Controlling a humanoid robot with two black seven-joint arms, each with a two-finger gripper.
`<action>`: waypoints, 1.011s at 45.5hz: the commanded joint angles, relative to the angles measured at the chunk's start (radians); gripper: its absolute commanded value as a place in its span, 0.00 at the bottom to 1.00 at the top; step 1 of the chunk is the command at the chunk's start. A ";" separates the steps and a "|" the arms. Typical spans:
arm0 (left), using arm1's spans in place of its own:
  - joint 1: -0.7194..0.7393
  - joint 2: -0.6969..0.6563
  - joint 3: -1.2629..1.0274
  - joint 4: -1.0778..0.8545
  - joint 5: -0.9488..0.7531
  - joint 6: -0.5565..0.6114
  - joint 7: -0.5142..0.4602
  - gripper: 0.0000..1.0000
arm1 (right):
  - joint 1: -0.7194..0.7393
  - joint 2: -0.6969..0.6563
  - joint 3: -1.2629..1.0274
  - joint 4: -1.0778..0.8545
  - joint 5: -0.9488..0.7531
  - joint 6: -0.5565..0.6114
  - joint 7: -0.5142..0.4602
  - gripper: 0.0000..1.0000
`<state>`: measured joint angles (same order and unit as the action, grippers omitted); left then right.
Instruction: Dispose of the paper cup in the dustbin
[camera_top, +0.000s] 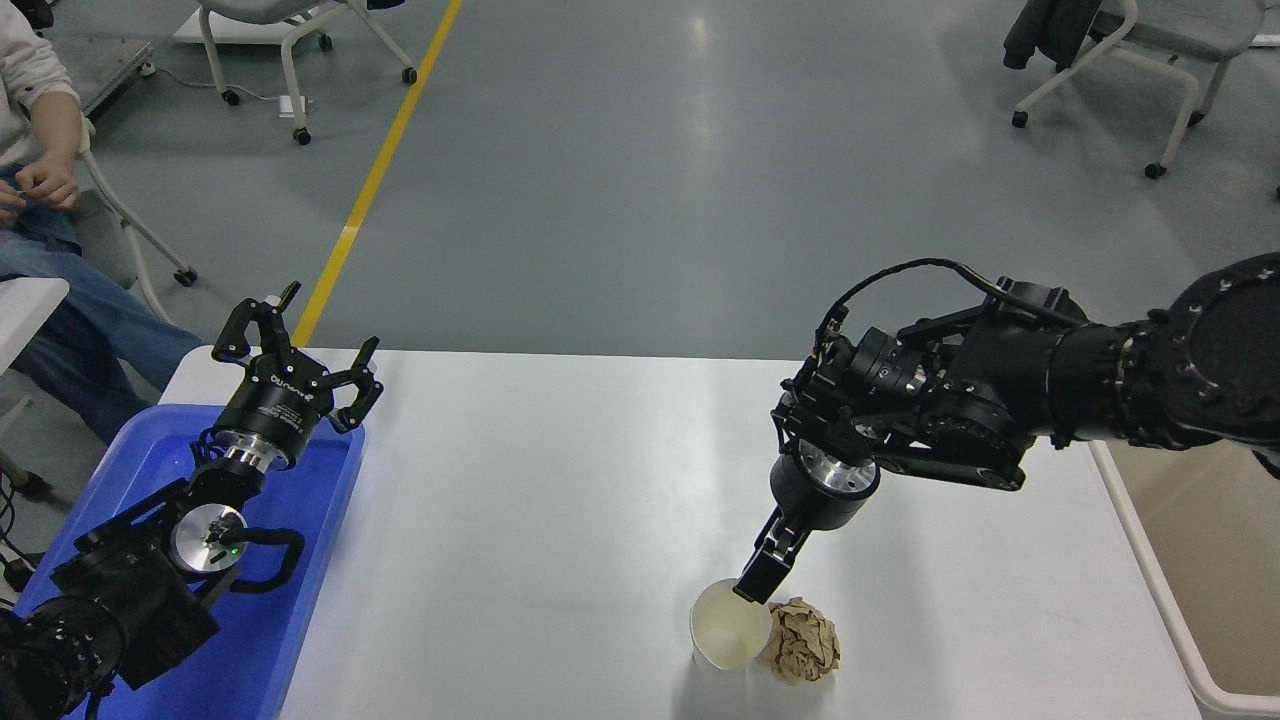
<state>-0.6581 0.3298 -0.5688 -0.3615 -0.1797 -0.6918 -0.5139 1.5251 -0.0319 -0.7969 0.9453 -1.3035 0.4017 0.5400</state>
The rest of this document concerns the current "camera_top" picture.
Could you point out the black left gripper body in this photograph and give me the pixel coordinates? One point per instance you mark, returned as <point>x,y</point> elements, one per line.
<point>280,395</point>

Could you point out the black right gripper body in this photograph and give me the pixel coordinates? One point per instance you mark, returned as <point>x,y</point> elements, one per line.
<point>820,510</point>

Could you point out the white paper cup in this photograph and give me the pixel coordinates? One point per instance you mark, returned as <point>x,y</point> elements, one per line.
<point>725,635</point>

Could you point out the seated person's left forearm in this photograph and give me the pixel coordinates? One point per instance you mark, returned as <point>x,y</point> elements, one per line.
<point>55,130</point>

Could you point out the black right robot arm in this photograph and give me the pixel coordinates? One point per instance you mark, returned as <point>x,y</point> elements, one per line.
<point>1100,380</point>

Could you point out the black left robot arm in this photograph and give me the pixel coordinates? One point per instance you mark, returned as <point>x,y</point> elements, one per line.
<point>130,600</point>

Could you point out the seated person's left hand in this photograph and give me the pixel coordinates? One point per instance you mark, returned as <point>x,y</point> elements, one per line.
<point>50,185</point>

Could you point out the seated person's right hand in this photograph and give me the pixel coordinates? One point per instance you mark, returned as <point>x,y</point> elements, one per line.
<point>10,205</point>

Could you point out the crumpled tan paper ball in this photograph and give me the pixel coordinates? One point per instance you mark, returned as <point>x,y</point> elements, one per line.
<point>805,645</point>

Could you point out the blue plastic tray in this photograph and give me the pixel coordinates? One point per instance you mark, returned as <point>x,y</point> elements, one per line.
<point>300,560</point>

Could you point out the seated person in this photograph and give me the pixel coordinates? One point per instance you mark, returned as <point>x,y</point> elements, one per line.
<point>90,320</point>

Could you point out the white wheeled chair grey seat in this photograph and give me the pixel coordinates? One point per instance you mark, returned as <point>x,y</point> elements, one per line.
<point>105,240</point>

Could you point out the white power strip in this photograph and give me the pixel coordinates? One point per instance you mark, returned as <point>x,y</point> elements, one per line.
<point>295,106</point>

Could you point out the small white side table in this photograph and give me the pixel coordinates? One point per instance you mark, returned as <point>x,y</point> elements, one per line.
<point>25,310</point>

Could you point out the grey metal platform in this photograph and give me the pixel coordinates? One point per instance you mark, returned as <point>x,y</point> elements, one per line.
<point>100,70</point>

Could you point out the large pale plastic bin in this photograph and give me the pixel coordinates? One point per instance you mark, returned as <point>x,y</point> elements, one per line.
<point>1200,560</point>

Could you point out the black jacket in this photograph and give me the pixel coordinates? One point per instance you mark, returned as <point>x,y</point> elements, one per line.
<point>1050,25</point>

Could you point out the white chair with jacket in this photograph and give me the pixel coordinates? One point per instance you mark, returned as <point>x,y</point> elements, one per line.
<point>1180,25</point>

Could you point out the white frame wheeled chair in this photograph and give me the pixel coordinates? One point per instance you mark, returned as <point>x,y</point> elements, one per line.
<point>250,8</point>

